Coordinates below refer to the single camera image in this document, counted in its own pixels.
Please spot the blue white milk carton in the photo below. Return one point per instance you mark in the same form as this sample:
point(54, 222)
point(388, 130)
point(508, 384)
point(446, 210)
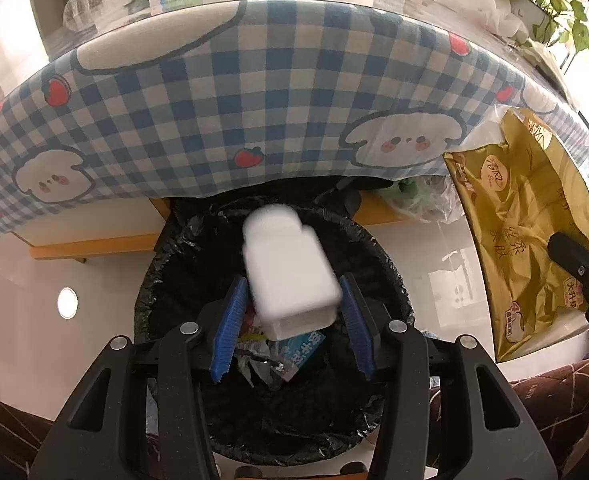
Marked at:
point(289, 355)

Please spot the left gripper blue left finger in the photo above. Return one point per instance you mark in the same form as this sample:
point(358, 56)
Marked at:
point(224, 331)

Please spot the plastic bags under table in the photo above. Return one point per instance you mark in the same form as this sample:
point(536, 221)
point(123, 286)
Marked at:
point(425, 199)

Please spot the blue checkered bear tablecloth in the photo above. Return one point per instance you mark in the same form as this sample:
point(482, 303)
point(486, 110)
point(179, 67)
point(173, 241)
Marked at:
point(198, 101)

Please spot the white plastic medicine bottle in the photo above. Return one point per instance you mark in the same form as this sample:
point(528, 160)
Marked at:
point(293, 286)

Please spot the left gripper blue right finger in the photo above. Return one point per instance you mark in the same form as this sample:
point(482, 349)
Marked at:
point(359, 323)

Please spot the green potted plant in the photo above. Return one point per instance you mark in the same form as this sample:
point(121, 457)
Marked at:
point(549, 5)

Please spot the white plastic bag pile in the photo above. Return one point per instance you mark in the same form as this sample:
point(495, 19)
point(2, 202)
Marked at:
point(495, 16)

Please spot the gold tissue package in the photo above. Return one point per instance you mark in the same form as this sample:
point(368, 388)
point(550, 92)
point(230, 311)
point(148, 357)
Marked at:
point(519, 186)

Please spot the black trash bin with liner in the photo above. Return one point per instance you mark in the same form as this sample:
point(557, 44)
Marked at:
point(253, 415)

